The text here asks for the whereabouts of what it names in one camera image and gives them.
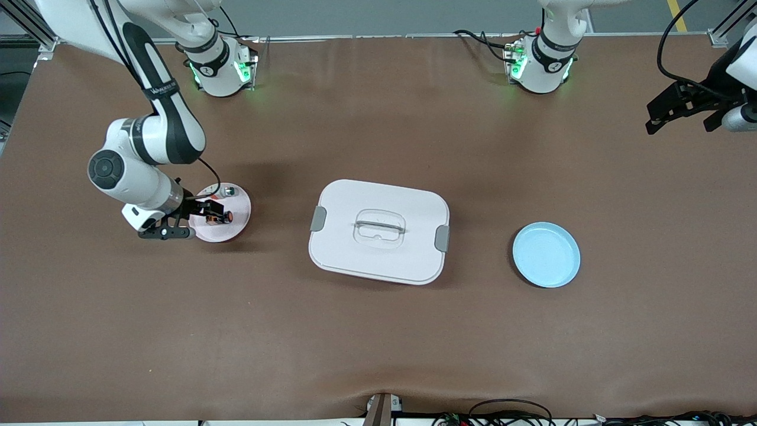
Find white lidded storage box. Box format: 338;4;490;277
308;179;451;286

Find pink round plate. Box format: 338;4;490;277
188;182;252;243

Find light blue round plate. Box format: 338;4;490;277
512;222;581;289

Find metal table edge strip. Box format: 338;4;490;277
56;33;710;45

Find aluminium frame profile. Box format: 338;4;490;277
707;0;757;48
0;0;60;60

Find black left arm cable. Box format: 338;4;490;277
657;0;757;98

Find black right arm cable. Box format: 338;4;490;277
89;0;222;202

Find black cable at arm base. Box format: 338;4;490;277
454;28;521;63

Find metal table edge bracket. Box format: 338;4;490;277
362;392;404;426

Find black cable bundle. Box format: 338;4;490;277
432;398;757;426

